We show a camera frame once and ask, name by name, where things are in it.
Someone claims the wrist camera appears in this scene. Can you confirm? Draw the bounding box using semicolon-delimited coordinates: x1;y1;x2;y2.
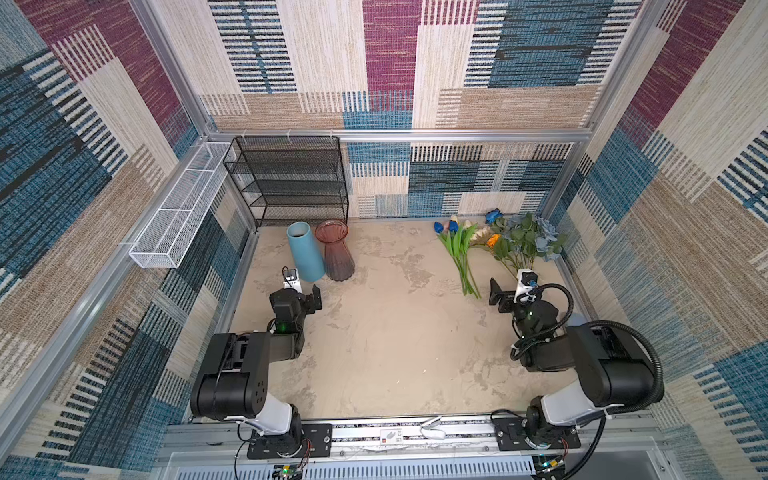
281;266;303;293
514;268;538;304

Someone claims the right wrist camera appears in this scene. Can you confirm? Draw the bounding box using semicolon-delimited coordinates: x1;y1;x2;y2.
514;268;538;304

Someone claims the pink ribbed glass vase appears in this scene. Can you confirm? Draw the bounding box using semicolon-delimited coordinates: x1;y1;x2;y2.
315;219;355;282

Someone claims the white tulip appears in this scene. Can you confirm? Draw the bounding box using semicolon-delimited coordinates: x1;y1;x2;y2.
451;214;478;295
461;220;479;298

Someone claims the white wire mesh basket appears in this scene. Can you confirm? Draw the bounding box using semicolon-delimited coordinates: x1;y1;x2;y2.
129;142;229;269

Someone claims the blue tulip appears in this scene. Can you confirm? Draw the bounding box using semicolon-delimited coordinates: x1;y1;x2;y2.
433;218;472;296
447;219;479;298

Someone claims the black wire mesh shelf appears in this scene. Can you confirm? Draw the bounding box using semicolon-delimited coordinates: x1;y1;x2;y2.
223;136;350;227

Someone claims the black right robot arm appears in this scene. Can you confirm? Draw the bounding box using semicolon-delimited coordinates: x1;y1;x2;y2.
489;270;664;451

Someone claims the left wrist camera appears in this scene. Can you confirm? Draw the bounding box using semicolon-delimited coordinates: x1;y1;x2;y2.
281;266;303;293

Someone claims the dusty blue hydrangea bunch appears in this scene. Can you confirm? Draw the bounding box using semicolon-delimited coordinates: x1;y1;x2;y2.
490;213;567;272

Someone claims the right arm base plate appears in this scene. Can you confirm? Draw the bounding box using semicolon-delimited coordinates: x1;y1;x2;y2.
490;413;582;452

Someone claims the aluminium mounting rail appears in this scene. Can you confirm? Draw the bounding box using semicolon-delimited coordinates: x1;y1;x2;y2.
155;411;661;463

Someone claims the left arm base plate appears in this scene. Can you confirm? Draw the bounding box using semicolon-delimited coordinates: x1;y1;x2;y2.
246;423;333;460

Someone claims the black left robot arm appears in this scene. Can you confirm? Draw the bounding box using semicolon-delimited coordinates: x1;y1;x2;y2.
190;286;322;459

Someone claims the blue rose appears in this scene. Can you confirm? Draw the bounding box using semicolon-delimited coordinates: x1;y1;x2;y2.
485;208;503;225

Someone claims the teal cylindrical vase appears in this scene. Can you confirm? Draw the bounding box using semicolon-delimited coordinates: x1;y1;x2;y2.
286;221;325;282

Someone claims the cream dahlia flower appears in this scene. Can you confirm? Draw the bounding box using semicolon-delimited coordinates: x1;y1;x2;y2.
469;225;494;248

